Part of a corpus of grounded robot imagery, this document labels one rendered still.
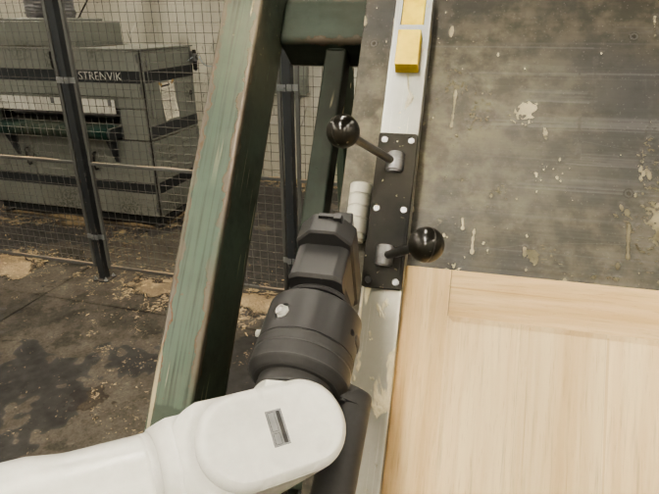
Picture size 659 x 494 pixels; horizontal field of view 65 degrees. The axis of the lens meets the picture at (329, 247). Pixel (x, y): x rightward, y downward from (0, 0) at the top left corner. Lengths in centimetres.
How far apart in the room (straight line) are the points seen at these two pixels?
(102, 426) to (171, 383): 193
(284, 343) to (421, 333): 27
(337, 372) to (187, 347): 31
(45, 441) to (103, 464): 228
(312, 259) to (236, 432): 18
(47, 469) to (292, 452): 15
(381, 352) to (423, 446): 12
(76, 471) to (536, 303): 51
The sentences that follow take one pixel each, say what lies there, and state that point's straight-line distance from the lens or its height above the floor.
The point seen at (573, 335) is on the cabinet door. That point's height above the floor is 130.
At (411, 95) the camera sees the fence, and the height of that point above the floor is 155.
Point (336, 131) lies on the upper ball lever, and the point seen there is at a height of 153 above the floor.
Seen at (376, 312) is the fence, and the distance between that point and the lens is 64.
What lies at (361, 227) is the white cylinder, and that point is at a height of 140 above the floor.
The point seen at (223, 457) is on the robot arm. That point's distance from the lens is 36.
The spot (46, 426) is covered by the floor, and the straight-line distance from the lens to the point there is 273.
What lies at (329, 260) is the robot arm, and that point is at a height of 144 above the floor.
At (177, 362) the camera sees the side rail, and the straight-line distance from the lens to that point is 70.
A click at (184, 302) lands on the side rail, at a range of 70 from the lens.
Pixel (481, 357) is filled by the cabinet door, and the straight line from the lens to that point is 66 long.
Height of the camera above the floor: 164
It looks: 23 degrees down
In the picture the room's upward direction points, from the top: straight up
